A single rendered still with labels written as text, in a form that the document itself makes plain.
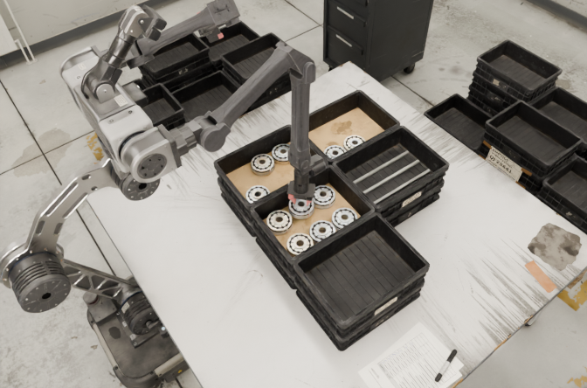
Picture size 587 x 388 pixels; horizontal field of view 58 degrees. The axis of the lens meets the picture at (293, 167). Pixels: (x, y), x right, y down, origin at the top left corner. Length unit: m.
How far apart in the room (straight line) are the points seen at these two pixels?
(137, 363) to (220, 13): 1.59
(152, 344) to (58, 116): 2.11
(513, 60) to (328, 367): 2.36
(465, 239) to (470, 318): 0.36
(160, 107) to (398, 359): 2.00
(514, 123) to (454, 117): 0.43
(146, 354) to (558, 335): 2.01
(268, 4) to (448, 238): 3.18
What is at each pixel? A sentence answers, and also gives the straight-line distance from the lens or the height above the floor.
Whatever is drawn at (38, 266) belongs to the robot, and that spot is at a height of 0.97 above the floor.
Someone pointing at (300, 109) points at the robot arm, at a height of 1.36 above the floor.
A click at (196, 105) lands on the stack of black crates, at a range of 3.37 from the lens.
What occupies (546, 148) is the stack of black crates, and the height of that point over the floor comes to 0.49.
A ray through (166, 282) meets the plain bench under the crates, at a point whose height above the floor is 0.70.
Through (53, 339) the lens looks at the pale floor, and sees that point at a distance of 3.10.
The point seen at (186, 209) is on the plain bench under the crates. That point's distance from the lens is 2.41.
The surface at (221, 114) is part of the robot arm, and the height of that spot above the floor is 1.48.
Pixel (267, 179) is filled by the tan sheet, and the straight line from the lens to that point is 2.29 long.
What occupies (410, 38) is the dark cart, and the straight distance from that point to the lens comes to 3.86.
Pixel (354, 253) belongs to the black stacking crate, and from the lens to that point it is 2.06.
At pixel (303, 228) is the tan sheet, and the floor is 0.83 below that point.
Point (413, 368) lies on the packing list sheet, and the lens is 2.03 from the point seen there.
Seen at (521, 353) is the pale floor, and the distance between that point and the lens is 2.96.
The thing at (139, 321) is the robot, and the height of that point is 0.39.
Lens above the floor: 2.58
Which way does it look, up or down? 49 degrees down
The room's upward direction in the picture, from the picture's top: 3 degrees counter-clockwise
